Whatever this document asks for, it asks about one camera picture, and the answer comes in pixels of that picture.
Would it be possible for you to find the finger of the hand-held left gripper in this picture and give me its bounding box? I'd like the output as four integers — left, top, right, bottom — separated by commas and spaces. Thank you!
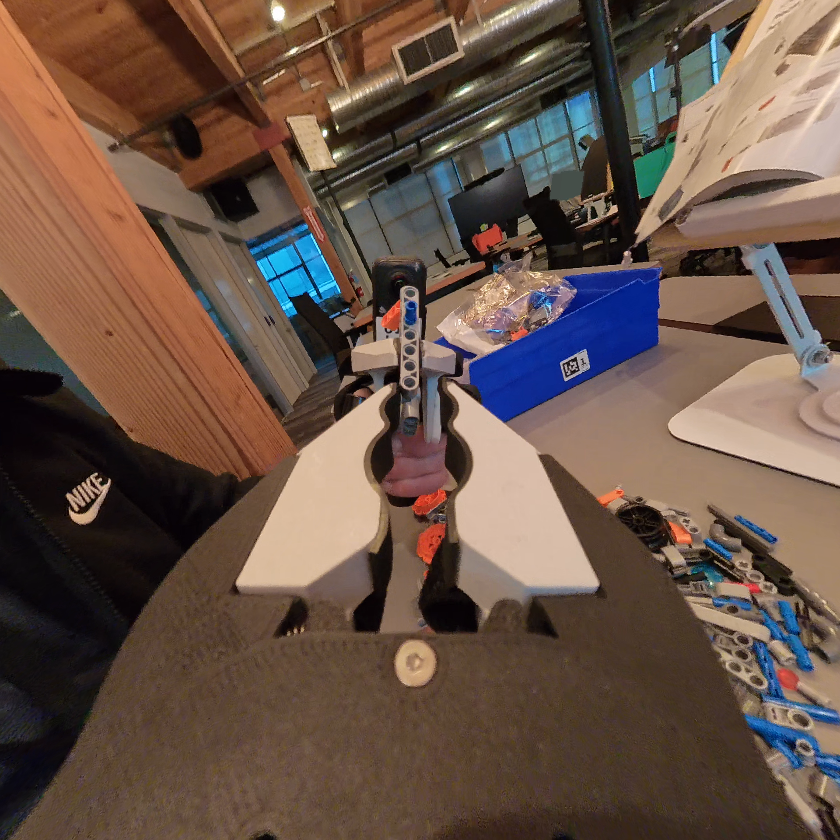
419, 341, 462, 442
351, 338, 403, 395

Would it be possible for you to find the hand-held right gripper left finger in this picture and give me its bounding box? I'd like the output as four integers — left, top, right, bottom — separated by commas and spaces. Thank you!
235, 384, 404, 632

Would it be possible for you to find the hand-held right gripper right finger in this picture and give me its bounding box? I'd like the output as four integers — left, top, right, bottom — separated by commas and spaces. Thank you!
438, 379, 599, 632

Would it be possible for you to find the grey perforated thin beam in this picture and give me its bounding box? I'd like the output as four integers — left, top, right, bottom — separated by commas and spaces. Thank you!
395, 285, 426, 435

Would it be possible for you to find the person's left hand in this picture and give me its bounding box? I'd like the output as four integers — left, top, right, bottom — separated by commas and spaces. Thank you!
382, 433, 455, 500

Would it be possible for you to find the clear plastic bag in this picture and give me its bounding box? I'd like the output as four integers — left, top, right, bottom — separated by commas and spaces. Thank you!
436, 259, 578, 358

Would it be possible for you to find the blue storage bin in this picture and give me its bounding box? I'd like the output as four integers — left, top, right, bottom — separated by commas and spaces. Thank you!
436, 266, 662, 423

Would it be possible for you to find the black spoked wheel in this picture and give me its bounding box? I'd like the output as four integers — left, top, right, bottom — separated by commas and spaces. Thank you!
616, 502, 672, 551

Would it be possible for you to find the black monitor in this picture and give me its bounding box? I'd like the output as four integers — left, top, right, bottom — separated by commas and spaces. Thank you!
448, 164, 531, 247

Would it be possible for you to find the hanging light panel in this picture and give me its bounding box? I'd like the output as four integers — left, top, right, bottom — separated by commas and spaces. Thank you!
285, 115, 337, 173

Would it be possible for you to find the black office chair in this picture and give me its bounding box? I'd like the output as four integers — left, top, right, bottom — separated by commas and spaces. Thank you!
521, 187, 584, 271

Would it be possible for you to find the white vent grille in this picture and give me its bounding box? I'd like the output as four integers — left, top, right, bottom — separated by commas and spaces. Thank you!
392, 16, 465, 84

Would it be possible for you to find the white book stand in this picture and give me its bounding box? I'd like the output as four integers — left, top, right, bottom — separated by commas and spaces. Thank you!
633, 177, 840, 490

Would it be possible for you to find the black round speaker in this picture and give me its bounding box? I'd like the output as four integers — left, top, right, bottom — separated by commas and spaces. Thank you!
169, 115, 204, 161

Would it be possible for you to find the pile of building pieces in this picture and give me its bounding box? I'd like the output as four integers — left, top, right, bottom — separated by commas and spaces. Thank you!
597, 486, 840, 840

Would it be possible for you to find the black metal pole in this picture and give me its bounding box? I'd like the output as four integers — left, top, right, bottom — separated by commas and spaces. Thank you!
581, 0, 651, 263

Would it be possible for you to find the wooden pillar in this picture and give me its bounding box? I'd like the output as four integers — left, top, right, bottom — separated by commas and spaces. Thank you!
0, 0, 298, 480

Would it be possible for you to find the blue shirt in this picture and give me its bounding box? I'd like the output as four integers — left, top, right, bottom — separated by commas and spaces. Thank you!
0, 577, 142, 756

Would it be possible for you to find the instruction booklet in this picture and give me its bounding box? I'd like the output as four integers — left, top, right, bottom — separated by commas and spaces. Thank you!
633, 0, 840, 245

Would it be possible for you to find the black wall speaker box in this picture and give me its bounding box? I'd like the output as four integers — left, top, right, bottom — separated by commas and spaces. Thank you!
209, 176, 260, 221

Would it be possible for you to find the silver ventilation duct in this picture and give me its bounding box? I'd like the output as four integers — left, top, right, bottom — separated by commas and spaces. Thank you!
325, 0, 592, 135

